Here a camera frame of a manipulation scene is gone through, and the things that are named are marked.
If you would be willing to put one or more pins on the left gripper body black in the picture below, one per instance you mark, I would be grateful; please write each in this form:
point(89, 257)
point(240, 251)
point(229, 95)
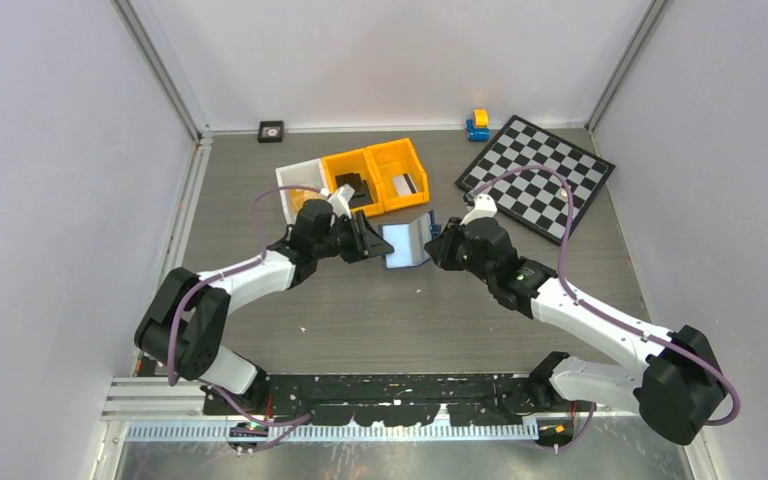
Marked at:
point(339, 242)

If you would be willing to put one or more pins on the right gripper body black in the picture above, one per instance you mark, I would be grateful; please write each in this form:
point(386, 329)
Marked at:
point(462, 260)

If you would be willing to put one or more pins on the blue leather card holder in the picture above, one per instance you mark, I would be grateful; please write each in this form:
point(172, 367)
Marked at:
point(408, 241)

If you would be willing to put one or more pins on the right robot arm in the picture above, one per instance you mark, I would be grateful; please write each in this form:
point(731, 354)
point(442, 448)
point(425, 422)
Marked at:
point(672, 380)

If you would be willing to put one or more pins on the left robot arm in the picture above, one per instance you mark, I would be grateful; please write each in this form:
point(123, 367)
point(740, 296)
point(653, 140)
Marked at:
point(185, 321)

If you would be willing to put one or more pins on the card in orange bin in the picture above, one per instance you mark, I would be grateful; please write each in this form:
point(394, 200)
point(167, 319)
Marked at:
point(404, 185)

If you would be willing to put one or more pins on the tan items in white bin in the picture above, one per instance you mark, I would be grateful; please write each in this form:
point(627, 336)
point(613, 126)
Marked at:
point(298, 197)

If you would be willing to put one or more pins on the black object in bin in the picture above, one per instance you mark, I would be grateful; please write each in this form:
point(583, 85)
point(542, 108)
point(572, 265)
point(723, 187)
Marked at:
point(363, 194)

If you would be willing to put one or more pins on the white plastic bin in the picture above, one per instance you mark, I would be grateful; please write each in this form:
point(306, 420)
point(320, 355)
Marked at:
point(310, 174)

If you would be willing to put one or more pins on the orange plastic bin right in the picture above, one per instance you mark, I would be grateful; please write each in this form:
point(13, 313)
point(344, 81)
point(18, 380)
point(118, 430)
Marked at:
point(398, 157)

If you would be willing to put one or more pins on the orange plastic bin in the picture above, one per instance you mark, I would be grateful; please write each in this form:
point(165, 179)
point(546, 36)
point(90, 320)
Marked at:
point(398, 157)
point(357, 169)

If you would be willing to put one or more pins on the black white chessboard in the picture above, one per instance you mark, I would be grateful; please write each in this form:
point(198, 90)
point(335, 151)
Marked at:
point(531, 166)

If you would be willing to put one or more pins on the orange plastic bin left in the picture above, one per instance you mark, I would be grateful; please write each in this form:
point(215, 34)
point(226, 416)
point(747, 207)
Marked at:
point(357, 169)

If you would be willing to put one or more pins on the small black square device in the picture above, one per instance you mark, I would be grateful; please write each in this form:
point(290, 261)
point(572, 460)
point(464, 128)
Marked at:
point(270, 131)

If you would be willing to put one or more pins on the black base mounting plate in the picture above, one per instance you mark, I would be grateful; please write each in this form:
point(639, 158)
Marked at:
point(393, 400)

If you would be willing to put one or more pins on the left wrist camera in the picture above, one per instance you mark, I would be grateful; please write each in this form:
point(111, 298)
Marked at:
point(339, 201)

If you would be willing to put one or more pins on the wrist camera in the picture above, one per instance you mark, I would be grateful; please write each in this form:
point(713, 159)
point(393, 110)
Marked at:
point(483, 206)
point(339, 201)

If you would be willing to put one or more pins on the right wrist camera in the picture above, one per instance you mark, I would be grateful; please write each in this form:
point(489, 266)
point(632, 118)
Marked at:
point(483, 206)

